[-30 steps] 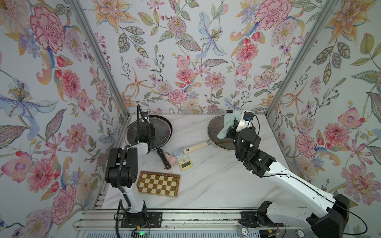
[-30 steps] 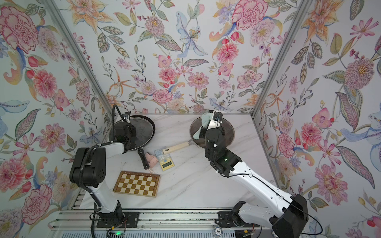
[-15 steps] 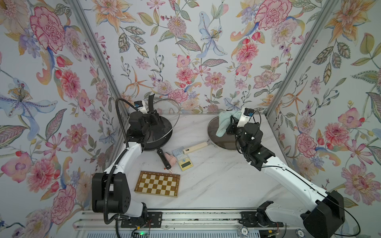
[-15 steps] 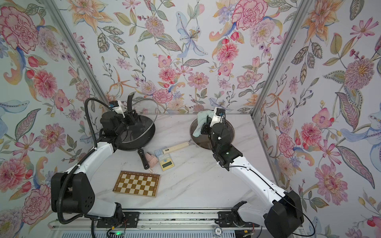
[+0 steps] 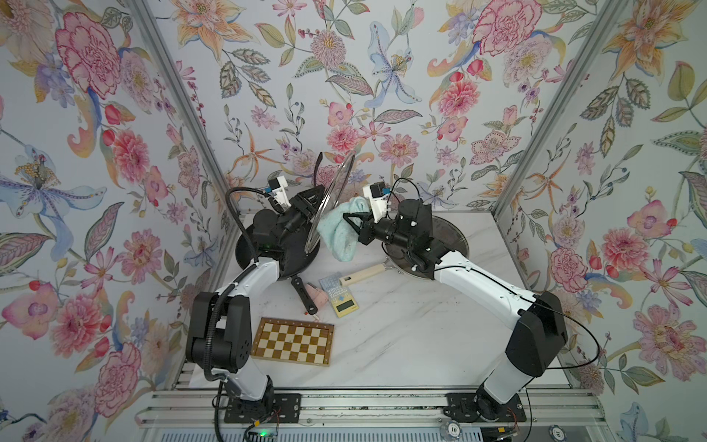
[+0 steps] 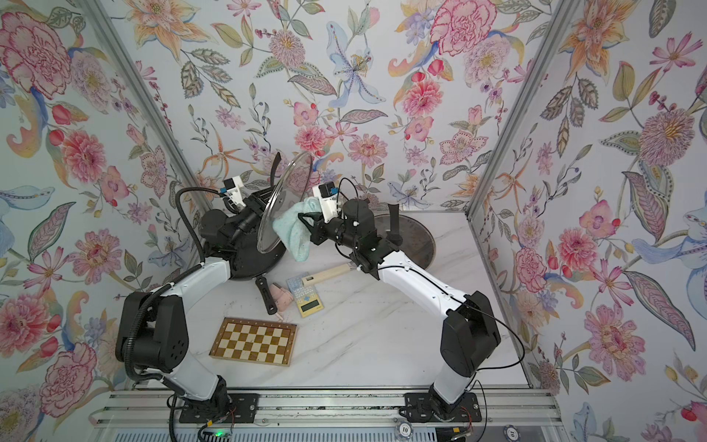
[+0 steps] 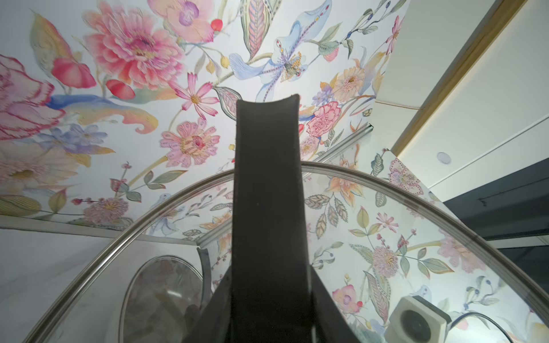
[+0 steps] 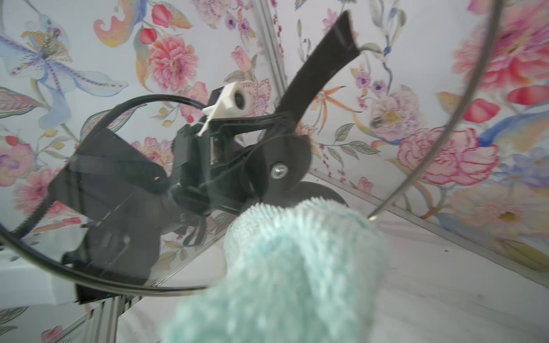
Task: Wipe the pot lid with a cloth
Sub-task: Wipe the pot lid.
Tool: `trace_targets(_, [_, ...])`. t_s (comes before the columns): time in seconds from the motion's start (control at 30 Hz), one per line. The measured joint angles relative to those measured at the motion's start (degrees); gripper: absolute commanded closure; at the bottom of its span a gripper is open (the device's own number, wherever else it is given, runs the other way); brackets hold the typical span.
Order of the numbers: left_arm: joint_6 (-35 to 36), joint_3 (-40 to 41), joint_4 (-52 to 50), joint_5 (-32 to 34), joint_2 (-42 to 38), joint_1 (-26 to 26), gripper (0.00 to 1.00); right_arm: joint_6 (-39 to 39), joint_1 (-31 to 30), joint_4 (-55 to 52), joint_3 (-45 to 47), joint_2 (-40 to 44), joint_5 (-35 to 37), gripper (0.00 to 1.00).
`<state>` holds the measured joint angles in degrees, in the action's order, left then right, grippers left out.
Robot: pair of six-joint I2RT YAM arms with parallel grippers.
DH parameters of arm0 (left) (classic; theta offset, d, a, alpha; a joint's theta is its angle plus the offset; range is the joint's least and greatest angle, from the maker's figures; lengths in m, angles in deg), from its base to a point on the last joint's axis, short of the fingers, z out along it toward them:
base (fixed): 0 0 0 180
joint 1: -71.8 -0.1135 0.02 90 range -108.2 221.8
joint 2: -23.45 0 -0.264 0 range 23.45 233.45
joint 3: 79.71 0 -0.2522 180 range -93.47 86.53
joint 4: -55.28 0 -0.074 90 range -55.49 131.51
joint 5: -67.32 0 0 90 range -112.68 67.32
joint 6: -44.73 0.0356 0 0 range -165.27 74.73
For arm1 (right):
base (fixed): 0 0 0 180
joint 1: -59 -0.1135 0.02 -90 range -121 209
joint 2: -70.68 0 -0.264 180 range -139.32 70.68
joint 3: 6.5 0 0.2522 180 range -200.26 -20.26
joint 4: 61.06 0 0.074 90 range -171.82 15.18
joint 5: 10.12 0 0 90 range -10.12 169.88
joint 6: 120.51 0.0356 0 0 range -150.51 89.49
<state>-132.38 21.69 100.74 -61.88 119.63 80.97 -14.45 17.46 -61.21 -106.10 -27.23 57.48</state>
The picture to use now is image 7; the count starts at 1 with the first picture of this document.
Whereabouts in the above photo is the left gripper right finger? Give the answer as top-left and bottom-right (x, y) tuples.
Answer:
(310, 267), (360, 343)

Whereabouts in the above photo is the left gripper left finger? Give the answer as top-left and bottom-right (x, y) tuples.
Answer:
(183, 267), (232, 343)

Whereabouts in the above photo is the glass wok lid black handle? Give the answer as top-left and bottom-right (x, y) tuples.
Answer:
(23, 93), (549, 343)

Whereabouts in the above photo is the brown frying pan cream handle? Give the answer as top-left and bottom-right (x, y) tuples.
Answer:
(118, 255), (203, 342)

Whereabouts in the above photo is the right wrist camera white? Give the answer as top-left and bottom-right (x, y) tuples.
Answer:
(384, 296), (452, 343)

